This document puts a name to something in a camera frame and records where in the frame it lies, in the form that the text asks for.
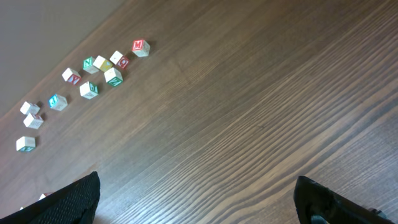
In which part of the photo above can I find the plain wooden block top-left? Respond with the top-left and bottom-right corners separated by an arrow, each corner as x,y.
20,101 -> 40,115

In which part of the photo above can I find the green letter N block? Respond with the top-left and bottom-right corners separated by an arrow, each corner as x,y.
83,57 -> 99,74

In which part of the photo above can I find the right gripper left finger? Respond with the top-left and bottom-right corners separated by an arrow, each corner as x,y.
1,171 -> 101,224

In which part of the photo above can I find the red letter U block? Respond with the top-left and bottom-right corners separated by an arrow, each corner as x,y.
39,192 -> 52,200

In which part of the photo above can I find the wooden block with drawing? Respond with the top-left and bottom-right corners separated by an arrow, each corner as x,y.
23,113 -> 44,129

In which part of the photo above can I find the wooden block picture top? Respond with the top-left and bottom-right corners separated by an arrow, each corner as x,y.
80,82 -> 99,100

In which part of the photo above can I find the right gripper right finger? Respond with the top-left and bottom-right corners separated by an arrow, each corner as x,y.
294,176 -> 393,224

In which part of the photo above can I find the blue letter P block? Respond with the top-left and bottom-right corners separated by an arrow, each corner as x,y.
48,94 -> 68,111

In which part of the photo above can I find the wooden block green Z side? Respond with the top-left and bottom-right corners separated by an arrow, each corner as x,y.
104,68 -> 123,86

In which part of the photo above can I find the red letter M block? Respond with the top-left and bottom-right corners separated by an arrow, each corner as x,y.
131,39 -> 150,57

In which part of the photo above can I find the wooden block yellow side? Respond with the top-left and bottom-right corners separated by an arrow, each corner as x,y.
93,55 -> 113,72

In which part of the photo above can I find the wooden block red G side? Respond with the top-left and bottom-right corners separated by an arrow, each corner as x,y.
110,50 -> 130,69

